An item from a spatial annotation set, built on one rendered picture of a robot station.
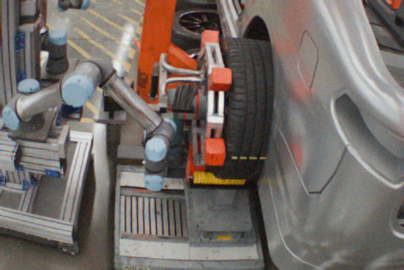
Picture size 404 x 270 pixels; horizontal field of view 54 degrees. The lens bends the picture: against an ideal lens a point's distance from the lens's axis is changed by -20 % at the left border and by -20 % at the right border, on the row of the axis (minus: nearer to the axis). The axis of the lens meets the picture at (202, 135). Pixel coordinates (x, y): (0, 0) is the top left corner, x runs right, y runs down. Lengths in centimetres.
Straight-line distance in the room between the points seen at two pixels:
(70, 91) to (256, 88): 76
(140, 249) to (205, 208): 44
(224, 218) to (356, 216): 135
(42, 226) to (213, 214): 98
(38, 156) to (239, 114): 96
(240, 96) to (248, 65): 15
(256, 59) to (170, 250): 114
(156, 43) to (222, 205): 94
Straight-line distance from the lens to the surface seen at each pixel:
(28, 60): 217
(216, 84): 186
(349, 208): 130
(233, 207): 260
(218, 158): 192
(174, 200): 283
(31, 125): 207
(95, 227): 272
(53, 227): 245
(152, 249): 254
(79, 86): 160
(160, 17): 243
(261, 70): 196
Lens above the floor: 213
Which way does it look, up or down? 39 degrees down
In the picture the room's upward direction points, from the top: 9 degrees clockwise
